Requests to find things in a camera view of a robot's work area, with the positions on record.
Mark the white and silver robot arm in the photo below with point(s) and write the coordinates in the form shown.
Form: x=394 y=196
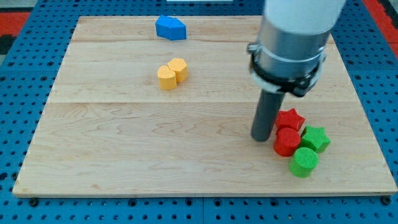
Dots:
x=287 y=55

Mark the yellow semicircle block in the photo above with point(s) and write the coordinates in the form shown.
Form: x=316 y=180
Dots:
x=167 y=78

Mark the yellow hexagon block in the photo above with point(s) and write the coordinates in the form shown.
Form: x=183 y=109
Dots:
x=180 y=67

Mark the light wooden board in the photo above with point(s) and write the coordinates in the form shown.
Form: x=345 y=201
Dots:
x=109 y=130

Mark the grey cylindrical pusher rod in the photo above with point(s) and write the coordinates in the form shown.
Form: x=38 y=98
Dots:
x=266 y=112

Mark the blue pentagon block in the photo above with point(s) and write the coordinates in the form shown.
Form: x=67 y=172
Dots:
x=176 y=30

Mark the red star block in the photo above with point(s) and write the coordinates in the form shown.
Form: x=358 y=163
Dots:
x=289 y=119

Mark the red cylinder block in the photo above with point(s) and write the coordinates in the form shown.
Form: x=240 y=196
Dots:
x=286 y=142

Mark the blue cube block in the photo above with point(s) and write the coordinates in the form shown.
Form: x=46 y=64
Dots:
x=162 y=26

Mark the green cylinder block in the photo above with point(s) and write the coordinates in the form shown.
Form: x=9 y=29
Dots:
x=304 y=161

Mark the green star block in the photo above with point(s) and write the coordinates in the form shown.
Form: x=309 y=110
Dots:
x=314 y=138

